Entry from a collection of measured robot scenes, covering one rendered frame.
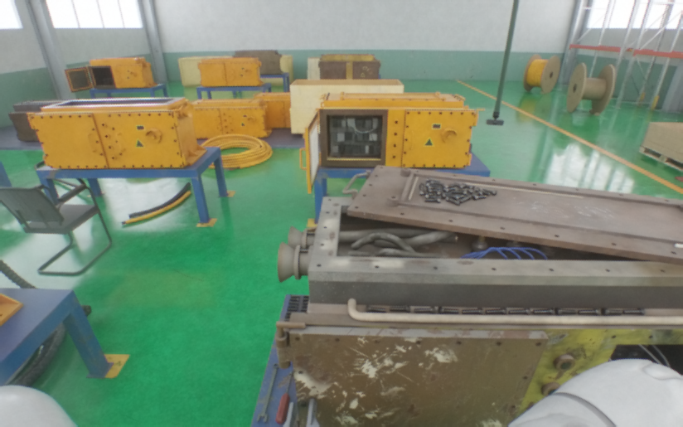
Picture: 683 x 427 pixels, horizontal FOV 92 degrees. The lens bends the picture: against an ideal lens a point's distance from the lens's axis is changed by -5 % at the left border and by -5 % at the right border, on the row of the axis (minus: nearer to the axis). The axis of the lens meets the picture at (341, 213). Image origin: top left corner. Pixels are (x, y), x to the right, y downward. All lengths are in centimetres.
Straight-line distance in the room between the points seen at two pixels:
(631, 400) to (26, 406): 74
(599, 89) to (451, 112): 805
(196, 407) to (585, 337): 198
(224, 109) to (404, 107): 424
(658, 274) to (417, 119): 263
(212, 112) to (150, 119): 330
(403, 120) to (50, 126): 350
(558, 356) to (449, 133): 271
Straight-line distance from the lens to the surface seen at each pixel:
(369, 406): 114
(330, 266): 93
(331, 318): 94
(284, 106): 752
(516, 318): 101
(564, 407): 54
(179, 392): 249
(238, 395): 237
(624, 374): 61
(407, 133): 349
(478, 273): 97
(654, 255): 126
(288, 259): 105
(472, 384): 110
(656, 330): 121
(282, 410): 146
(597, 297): 115
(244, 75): 964
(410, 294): 96
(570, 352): 115
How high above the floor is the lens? 189
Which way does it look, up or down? 28 degrees down
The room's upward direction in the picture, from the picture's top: straight up
